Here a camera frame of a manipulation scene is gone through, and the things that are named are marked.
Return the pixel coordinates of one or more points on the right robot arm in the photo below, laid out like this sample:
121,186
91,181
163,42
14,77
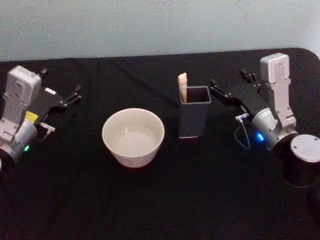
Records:
280,100

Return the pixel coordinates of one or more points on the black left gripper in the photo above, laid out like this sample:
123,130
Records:
46,100

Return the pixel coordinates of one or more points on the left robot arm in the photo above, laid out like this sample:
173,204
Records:
17,105

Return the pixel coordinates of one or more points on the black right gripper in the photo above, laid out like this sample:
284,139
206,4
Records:
255,100

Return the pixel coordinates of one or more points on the dark grey square holder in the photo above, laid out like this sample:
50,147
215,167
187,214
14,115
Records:
192,120

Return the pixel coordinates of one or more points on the cream wooden stick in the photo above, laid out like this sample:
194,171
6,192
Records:
183,85

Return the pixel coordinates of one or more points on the white ceramic bowl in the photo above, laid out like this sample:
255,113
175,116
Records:
133,140

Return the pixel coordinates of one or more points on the black table cloth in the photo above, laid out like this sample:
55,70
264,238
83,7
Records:
160,200

